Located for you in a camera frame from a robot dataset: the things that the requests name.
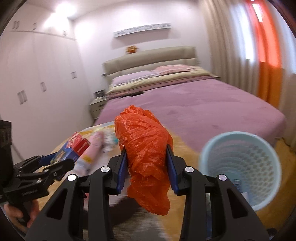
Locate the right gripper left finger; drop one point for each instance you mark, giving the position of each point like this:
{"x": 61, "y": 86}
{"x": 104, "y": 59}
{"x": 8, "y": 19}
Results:
{"x": 61, "y": 217}

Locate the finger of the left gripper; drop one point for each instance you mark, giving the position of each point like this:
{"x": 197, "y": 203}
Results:
{"x": 55, "y": 172}
{"x": 46, "y": 158}

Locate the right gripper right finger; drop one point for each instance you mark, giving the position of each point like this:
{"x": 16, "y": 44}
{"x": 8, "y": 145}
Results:
{"x": 232, "y": 216}

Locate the blue red tiger box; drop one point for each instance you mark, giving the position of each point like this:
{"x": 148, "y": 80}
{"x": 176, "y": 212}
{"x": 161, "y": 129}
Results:
{"x": 72, "y": 149}

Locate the orange plastic bag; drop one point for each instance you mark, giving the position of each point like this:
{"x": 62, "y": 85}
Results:
{"x": 145, "y": 140}

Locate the person left hand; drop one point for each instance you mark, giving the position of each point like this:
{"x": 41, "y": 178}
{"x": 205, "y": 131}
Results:
{"x": 14, "y": 214}

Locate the pink bottle grey cap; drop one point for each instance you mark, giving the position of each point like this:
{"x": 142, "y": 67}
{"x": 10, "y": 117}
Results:
{"x": 87, "y": 160}

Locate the light blue plastic basket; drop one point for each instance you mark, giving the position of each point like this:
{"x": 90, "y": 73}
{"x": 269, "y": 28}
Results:
{"x": 248, "y": 161}

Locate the white wardrobe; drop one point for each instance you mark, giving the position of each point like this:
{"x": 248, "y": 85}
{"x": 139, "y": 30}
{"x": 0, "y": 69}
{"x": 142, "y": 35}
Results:
{"x": 44, "y": 92}

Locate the beige nightstand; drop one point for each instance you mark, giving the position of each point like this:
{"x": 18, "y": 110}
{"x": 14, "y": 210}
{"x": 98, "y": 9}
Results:
{"x": 96, "y": 106}

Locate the black device on nightstand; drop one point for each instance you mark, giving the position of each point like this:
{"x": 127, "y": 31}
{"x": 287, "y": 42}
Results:
{"x": 100, "y": 93}

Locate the purple pillow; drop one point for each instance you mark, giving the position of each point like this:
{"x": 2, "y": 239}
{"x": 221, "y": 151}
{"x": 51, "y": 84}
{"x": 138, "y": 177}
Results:
{"x": 123, "y": 79}

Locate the bed with purple cover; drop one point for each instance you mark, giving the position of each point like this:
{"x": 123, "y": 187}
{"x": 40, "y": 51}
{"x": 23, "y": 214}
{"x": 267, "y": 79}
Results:
{"x": 196, "y": 106}

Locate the orange plush toy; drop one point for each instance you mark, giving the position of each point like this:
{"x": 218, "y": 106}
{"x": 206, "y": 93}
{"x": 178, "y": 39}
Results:
{"x": 131, "y": 49}

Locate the beige padded headboard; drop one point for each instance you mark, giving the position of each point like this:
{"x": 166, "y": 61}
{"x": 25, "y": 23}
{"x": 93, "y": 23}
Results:
{"x": 149, "y": 60}

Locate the pink pillow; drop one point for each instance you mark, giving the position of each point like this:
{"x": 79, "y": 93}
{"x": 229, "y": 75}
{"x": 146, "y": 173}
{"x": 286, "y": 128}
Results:
{"x": 171, "y": 69}

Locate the beige curtain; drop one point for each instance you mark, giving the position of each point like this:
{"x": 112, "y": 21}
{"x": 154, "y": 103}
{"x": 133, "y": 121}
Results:
{"x": 234, "y": 58}

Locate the orange curtain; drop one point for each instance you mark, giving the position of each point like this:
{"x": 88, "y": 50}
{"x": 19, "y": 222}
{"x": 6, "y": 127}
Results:
{"x": 268, "y": 52}

